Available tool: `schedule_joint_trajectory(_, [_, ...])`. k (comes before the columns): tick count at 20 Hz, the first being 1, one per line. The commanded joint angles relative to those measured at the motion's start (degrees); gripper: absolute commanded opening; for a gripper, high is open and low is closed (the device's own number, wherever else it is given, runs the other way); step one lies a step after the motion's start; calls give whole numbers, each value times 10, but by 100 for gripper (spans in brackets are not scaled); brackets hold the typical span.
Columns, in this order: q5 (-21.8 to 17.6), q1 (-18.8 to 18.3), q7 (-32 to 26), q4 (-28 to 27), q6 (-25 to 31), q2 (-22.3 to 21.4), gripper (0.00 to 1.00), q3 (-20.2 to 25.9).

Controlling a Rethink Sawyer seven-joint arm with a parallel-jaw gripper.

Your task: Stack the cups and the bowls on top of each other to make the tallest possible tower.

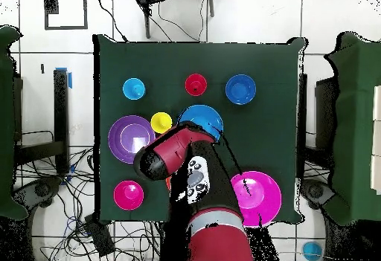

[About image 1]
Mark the large light blue bowl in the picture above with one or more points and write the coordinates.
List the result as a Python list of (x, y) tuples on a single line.
[(201, 115)]

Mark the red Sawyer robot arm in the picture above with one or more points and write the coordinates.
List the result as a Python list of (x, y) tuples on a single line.
[(217, 243)]

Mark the yellow cup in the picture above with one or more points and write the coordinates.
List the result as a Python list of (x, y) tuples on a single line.
[(161, 122)]

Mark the red cup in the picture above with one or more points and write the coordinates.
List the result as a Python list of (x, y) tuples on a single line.
[(195, 84)]

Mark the orange bowl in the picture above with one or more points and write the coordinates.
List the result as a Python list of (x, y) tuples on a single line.
[(168, 183)]

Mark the purple bowl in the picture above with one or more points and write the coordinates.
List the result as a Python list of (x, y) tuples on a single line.
[(125, 136)]

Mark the small dark blue bowl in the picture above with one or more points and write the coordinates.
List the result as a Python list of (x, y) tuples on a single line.
[(240, 89)]

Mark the light blue cup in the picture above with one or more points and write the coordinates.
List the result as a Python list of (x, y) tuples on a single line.
[(134, 88)]

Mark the dark green tablecloth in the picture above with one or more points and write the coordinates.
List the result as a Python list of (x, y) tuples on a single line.
[(178, 61)]

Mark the small crimson bowl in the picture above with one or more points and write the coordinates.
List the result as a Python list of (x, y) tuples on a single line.
[(128, 195)]

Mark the large pink bowl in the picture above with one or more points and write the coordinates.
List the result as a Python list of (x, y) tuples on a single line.
[(262, 195)]

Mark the black tripod stand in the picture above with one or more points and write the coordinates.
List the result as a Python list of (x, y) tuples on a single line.
[(147, 17)]

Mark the blue tape strip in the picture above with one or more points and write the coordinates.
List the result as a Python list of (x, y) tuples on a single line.
[(70, 79)]

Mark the black power strip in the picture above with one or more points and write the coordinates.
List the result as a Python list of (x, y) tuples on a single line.
[(99, 237)]

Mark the side table with green cloth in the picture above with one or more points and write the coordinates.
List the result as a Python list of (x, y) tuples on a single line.
[(6, 124), (357, 124)]

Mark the blue disc on floor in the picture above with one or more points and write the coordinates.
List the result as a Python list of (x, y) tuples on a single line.
[(312, 251)]

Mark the white boxes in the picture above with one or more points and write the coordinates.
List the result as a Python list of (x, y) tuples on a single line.
[(377, 139)]

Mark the black metal frame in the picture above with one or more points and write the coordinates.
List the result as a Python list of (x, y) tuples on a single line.
[(61, 118), (324, 109)]

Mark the dark square floor frame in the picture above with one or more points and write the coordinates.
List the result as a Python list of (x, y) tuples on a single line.
[(85, 14)]

